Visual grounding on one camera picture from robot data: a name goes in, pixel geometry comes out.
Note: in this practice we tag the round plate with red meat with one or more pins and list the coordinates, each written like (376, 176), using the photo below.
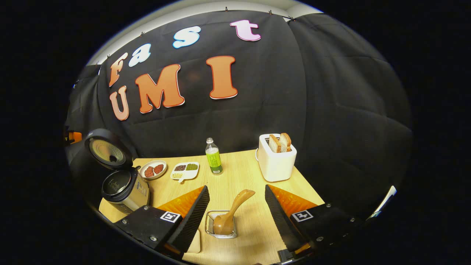
(152, 170)

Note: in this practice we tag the green label plastic bottle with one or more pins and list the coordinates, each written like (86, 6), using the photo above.
(214, 158)

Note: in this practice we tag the toast bread slice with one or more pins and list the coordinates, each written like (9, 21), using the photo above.
(286, 141)
(274, 143)

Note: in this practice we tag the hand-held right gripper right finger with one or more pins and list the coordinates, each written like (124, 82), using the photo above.
(281, 221)

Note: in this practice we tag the brown wooden spoon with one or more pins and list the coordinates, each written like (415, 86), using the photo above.
(223, 222)

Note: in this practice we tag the black backdrop cloth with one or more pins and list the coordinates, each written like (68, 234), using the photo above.
(312, 92)

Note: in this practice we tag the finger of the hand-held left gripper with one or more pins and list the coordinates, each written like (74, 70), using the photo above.
(74, 137)

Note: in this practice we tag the white divided dish with beans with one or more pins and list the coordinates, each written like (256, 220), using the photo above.
(184, 171)

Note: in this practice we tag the clear plastic rice container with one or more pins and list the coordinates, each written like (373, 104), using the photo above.
(195, 243)

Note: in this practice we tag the white toaster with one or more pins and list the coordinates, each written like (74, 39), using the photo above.
(276, 165)

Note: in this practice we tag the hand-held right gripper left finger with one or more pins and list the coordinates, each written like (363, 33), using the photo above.
(191, 221)

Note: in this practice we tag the black and silver rice cooker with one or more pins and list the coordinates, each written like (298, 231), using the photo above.
(125, 187)

